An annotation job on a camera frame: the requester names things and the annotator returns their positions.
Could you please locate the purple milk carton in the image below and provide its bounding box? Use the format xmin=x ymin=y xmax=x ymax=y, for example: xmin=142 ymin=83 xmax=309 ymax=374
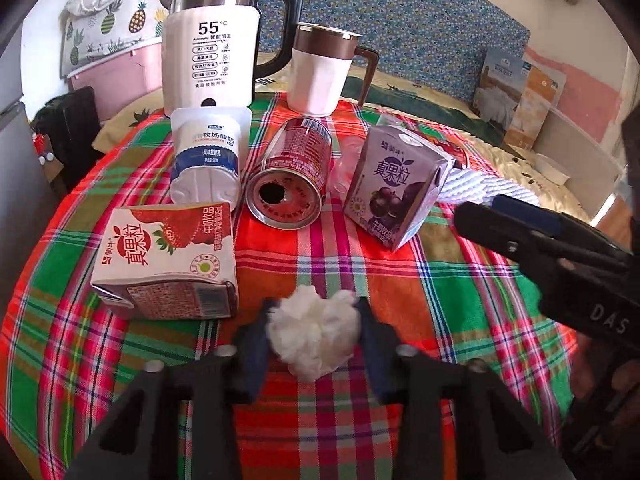
xmin=342 ymin=122 xmax=456 ymax=253

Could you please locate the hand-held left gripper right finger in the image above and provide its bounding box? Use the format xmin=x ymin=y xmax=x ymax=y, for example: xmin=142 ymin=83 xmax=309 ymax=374
xmin=352 ymin=297 xmax=576 ymax=480

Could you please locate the white brown mug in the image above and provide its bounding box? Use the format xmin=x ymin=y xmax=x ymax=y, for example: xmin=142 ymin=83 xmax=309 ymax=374
xmin=286 ymin=22 xmax=380 ymax=116

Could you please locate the pineapple print cloth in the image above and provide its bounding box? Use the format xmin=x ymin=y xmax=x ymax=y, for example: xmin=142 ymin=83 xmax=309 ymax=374
xmin=60 ymin=0 xmax=201 ymax=78

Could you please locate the white tissue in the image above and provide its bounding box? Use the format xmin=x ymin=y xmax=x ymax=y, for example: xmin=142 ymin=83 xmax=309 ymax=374
xmin=266 ymin=285 xmax=362 ymax=384

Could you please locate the grey refrigerator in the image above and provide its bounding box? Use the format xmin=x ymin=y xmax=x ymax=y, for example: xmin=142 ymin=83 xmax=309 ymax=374
xmin=0 ymin=25 xmax=56 ymax=261

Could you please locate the plaid tablecloth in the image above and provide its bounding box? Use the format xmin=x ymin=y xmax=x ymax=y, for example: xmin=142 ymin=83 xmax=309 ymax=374
xmin=0 ymin=92 xmax=596 ymax=480

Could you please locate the green cloth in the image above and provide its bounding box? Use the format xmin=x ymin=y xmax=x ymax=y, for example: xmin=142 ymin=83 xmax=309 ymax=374
xmin=342 ymin=76 xmax=506 ymax=143

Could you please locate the white foam fruit net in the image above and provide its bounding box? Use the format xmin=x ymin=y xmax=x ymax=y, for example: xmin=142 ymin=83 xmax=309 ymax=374
xmin=437 ymin=162 xmax=543 ymax=208

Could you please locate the white panel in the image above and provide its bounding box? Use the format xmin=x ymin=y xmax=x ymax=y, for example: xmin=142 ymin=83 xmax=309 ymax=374
xmin=530 ymin=105 xmax=636 ymax=226

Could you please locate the red drink can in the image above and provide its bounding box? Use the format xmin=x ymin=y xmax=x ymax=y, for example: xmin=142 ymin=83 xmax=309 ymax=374
xmin=244 ymin=117 xmax=335 ymax=231

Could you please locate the blue bedding package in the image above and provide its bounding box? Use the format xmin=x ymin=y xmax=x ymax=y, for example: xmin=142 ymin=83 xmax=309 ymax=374
xmin=472 ymin=49 xmax=538 ymax=136

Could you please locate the pink storage box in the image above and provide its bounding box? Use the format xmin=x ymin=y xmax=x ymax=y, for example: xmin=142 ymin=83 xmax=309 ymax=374
xmin=67 ymin=37 xmax=168 ymax=123

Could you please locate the black bag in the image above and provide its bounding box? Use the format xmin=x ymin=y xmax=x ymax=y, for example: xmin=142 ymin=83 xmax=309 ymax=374
xmin=35 ymin=86 xmax=103 ymax=196

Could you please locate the white electric kettle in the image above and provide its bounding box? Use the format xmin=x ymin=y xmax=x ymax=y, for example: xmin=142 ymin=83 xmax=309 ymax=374
xmin=159 ymin=0 xmax=305 ymax=111

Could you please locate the small white box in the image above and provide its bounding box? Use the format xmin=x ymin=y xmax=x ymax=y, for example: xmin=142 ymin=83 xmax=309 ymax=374
xmin=535 ymin=154 xmax=571 ymax=186

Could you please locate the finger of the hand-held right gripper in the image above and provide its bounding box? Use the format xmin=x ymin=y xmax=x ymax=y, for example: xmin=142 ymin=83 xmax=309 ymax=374
xmin=453 ymin=201 xmax=582 ymax=282
xmin=491 ymin=193 xmax=632 ymax=264

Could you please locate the strawberry milk carton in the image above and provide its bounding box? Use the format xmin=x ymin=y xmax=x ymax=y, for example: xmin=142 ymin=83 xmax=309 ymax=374
xmin=90 ymin=202 xmax=240 ymax=321

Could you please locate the white yogurt cup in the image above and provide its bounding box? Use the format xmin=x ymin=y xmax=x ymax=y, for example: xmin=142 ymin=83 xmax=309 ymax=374
xmin=169 ymin=106 xmax=253 ymax=206

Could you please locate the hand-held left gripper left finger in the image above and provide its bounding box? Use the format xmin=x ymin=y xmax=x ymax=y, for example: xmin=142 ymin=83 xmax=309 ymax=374
xmin=64 ymin=297 xmax=279 ymax=480

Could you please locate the orange bedding package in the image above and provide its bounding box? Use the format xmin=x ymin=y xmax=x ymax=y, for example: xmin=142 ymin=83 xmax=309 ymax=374
xmin=505 ymin=60 xmax=568 ymax=148

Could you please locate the blue floral headboard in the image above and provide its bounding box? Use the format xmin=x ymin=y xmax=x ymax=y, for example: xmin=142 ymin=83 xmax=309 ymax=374
xmin=217 ymin=0 xmax=531 ymax=111

